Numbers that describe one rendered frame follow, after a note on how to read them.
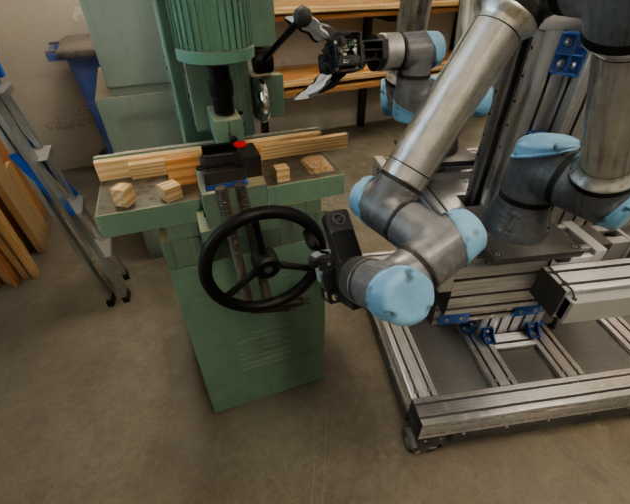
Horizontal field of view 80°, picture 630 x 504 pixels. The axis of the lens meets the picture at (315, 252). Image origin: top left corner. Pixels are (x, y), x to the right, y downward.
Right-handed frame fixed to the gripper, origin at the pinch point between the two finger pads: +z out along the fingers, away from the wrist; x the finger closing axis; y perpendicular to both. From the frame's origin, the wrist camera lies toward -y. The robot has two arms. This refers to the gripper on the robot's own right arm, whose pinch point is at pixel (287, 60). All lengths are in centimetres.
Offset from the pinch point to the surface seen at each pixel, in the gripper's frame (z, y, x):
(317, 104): -104, -273, 2
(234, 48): 9.3, -7.0, -4.0
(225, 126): 13.2, -15.2, 11.4
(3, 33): 117, -239, -59
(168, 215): 30.5, -9.2, 29.5
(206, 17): 14.3, -4.7, -9.4
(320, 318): -9, -26, 77
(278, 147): -0.9, -21.9, 18.5
